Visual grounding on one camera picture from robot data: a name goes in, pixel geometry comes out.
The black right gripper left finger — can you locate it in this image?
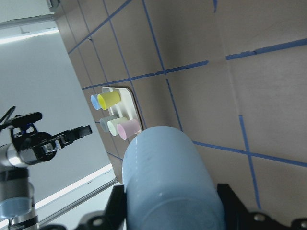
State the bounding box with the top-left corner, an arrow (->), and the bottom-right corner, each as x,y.
79,185 -> 127,230

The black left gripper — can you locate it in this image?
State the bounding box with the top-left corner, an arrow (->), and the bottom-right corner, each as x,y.
10,124 -> 93,165

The light blue plastic cup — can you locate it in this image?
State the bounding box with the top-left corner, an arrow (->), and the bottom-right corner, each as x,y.
122,126 -> 226,230

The pale green plastic cup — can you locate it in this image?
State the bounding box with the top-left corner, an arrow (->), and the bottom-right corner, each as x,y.
107,117 -> 128,136

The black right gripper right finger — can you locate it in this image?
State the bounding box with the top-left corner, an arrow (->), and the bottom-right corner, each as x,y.
217,183 -> 288,230

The cream plastic tray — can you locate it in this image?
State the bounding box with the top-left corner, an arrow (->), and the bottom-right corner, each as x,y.
102,87 -> 143,134

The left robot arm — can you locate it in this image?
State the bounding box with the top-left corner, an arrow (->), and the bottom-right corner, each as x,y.
0,112 -> 92,230

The blue plastic cup on tray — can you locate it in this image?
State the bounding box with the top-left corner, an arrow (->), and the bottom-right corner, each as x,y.
90,94 -> 101,110

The grey plastic cup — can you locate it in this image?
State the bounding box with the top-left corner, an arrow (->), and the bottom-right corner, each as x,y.
99,115 -> 118,132

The yellow plastic cup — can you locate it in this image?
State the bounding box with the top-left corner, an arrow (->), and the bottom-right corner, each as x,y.
97,91 -> 121,110

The pink plastic cup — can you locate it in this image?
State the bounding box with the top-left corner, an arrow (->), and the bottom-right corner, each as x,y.
117,119 -> 141,140

